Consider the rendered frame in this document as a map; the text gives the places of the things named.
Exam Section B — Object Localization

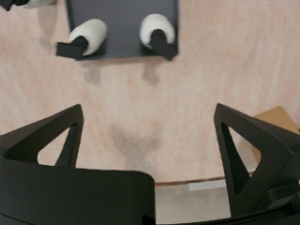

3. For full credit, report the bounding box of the small open cardboard box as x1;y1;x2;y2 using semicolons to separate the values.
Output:
253;105;300;163

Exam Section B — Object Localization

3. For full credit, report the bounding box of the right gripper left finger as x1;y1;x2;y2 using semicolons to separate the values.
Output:
0;104;84;168

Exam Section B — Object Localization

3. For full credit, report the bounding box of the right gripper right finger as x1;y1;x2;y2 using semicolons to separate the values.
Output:
214;103;300;217

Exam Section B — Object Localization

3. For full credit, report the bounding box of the white pump bottle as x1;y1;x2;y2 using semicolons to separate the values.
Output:
143;14;182;62
0;0;56;11
57;19;109;60

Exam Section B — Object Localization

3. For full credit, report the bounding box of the grey tray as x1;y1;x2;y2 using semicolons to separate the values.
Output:
67;0;182;62

